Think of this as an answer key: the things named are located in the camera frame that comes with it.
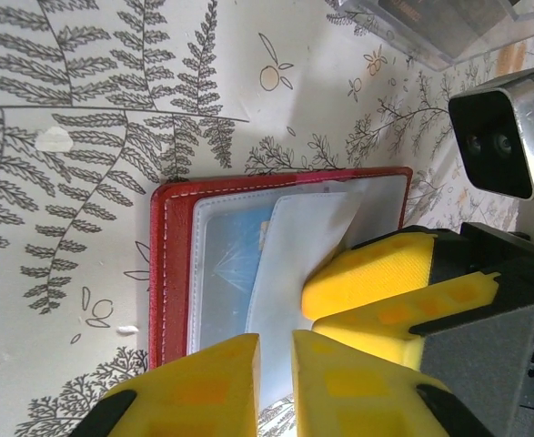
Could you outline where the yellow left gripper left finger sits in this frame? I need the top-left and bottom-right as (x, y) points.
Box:
(82, 332), (261, 437)

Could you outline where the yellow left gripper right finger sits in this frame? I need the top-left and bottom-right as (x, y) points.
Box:
(292, 328), (489, 437)

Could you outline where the red leather card holder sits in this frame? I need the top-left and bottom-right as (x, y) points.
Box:
(149, 166), (415, 372)

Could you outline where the blue credit card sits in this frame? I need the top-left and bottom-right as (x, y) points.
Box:
(205, 207), (279, 347)

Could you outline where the clear acrylic card box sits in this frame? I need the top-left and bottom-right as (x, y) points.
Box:
(337, 0), (534, 72)

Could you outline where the floral tablecloth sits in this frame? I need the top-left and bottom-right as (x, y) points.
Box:
(0, 0), (534, 437)

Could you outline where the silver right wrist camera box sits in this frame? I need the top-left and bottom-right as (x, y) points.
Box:
(448, 63), (534, 201)

